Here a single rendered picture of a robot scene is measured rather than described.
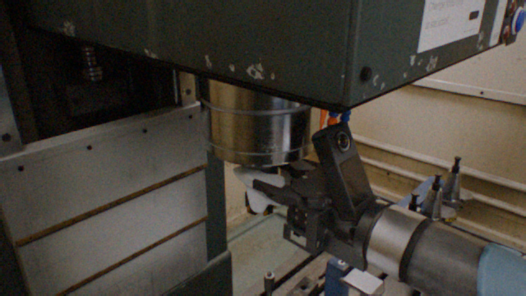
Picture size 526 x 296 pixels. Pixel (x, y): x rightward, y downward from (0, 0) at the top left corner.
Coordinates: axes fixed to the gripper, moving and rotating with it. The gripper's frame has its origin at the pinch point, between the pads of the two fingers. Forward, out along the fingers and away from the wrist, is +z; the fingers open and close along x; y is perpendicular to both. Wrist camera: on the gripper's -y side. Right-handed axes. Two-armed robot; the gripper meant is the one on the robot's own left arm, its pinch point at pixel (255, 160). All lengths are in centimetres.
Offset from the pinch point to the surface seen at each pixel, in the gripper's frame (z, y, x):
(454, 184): -13, 21, 53
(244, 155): -4.8, -4.8, -6.9
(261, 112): -6.4, -10.5, -5.6
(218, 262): 43, 62, 28
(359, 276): -10.6, 25.6, 16.7
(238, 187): 80, 68, 73
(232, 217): 79, 82, 68
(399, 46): -21.2, -19.9, -5.0
